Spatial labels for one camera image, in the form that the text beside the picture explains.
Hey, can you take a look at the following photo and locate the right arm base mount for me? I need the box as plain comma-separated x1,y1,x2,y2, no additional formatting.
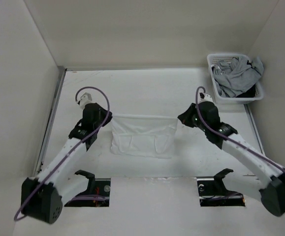
196,168,245,207

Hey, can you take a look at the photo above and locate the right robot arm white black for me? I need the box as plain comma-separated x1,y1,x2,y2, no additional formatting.
178,101,285,217

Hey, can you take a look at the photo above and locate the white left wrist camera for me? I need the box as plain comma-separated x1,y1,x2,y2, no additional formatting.
77,92,93,110

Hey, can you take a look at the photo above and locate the white plastic laundry basket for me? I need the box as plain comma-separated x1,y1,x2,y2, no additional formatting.
207,53,264,104

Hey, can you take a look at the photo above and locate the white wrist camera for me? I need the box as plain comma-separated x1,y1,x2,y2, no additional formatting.
77,92,93,110
198,92,213,103

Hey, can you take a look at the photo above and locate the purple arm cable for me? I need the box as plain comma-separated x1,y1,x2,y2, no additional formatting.
13,86,111,221
195,86,285,218

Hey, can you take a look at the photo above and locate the black garment in basket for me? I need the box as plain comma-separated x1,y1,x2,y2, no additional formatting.
237,85,256,98

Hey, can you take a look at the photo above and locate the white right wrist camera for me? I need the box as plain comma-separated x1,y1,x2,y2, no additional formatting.
198,92,213,103

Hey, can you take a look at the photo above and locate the grey tank top in basket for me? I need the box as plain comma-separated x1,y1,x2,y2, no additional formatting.
212,56,264,98

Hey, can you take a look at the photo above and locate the white tank top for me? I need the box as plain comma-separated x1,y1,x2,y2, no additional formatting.
111,114,178,159

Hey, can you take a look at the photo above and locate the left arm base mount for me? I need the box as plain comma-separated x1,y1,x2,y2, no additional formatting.
64,170,111,207

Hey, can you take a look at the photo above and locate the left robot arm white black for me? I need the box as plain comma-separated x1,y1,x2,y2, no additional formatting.
14,103,112,224

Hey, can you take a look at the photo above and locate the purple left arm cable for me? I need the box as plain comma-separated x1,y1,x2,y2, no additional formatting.
13,86,111,221

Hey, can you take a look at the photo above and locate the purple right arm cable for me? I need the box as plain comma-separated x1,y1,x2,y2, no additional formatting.
195,86,285,218

